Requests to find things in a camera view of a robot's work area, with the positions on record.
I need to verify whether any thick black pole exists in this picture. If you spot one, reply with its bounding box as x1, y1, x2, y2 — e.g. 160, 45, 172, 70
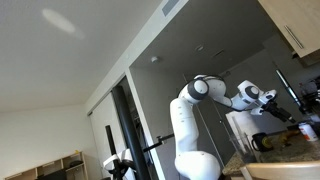
111, 85, 151, 180

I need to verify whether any yellow banana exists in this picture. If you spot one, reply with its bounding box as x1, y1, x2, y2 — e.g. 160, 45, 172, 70
278, 129, 301, 148

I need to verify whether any black mug with yellow logo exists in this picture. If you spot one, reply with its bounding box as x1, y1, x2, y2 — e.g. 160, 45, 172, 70
250, 132, 274, 153

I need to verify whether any clear plastic blender cup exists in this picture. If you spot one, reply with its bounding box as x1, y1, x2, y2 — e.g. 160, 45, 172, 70
229, 131, 258, 164

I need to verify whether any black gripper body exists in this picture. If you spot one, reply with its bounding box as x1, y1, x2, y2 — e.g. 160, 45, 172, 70
262, 100, 291, 120

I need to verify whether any white paper towel roll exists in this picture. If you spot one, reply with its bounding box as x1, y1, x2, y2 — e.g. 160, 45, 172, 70
225, 109, 268, 158

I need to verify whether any low wooden shelf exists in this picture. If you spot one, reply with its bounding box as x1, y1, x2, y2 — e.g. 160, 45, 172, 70
3, 151, 89, 180

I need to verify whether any white bottle with orange label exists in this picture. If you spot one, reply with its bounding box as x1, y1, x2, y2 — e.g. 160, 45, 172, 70
297, 121, 319, 143

